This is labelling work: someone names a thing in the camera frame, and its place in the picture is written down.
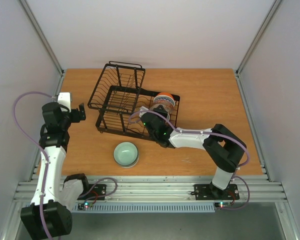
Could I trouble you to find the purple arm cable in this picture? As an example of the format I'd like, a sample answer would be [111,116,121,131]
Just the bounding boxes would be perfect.
[128,111,251,211]
[11,90,57,240]

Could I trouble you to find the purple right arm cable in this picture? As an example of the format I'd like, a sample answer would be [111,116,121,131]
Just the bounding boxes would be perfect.
[128,111,251,211]

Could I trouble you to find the right green led board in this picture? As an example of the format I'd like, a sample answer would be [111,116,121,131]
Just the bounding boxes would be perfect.
[214,201,234,209]

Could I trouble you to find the aluminium front frame rails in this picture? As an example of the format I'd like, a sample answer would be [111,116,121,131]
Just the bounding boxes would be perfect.
[13,175,288,203]

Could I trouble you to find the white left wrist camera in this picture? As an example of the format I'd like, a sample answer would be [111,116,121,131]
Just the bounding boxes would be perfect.
[57,92,72,112]

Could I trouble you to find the green led board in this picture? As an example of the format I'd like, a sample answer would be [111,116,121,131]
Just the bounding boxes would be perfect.
[214,201,234,209]
[77,202,94,211]

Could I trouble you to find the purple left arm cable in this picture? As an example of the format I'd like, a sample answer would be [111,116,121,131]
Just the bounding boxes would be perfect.
[11,90,57,240]

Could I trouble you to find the grey slotted cable duct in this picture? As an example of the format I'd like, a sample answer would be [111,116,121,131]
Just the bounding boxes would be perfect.
[72,202,215,214]

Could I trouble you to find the aluminium frame post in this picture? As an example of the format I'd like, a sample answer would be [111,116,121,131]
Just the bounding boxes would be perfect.
[16,0,66,76]
[234,0,283,76]

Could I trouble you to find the aluminium right frame post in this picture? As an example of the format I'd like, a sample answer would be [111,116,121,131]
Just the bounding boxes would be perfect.
[234,0,283,76]

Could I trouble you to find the plain white bowl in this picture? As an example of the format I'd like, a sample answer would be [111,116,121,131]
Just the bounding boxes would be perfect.
[150,104,173,121]

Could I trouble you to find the black wire dish rack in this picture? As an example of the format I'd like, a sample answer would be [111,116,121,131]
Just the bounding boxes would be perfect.
[87,61,158,142]

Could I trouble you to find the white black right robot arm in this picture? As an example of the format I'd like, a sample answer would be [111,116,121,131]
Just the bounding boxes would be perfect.
[139,107,247,200]

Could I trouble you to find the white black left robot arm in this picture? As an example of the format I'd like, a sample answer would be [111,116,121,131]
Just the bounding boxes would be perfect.
[20,102,91,240]

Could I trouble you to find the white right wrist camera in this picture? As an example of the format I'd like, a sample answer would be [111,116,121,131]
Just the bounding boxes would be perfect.
[139,106,149,116]

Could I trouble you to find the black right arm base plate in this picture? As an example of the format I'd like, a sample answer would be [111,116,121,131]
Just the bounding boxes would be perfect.
[190,183,240,201]

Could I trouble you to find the red patterned bowl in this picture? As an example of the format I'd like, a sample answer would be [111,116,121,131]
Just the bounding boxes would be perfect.
[153,97,175,110]

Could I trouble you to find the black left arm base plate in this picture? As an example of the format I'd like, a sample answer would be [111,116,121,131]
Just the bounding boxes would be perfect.
[78,184,107,201]

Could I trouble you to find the aluminium left frame post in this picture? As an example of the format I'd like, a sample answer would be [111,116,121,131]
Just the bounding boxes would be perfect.
[16,0,66,76]

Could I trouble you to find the white bowl with orange outside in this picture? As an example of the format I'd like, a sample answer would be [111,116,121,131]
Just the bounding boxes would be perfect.
[156,92,174,100]

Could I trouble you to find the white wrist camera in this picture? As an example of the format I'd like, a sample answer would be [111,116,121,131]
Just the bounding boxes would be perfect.
[57,92,72,112]
[139,106,149,116]

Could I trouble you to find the light green ceramic bowl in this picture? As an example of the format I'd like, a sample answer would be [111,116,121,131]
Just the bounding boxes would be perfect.
[113,142,139,168]

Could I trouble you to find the left green led board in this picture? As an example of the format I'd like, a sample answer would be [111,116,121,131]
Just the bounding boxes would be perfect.
[77,202,94,211]

